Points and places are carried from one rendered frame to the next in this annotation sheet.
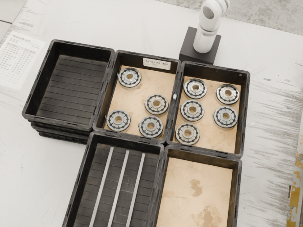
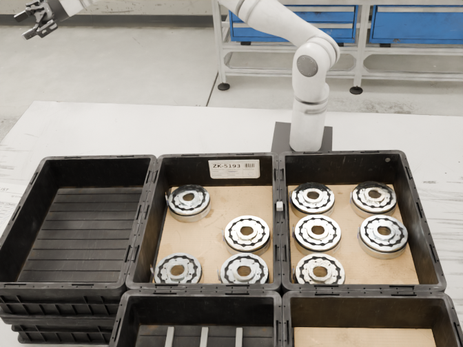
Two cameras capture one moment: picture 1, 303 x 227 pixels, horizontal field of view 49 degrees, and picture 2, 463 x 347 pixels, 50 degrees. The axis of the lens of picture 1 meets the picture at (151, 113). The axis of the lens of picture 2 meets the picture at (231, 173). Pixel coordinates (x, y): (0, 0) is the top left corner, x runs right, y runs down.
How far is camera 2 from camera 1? 45 cm
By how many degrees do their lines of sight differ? 23
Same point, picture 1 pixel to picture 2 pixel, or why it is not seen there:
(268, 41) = (408, 131)
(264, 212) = not seen: outside the picture
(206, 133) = (355, 270)
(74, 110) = (87, 272)
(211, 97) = (344, 209)
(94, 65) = (122, 194)
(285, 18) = not seen: hidden behind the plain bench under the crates
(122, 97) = (180, 237)
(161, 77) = (247, 194)
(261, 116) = (443, 239)
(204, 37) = (308, 118)
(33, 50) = (12, 201)
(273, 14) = not seen: hidden behind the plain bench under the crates
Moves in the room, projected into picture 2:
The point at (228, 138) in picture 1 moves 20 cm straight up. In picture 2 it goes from (402, 272) to (419, 206)
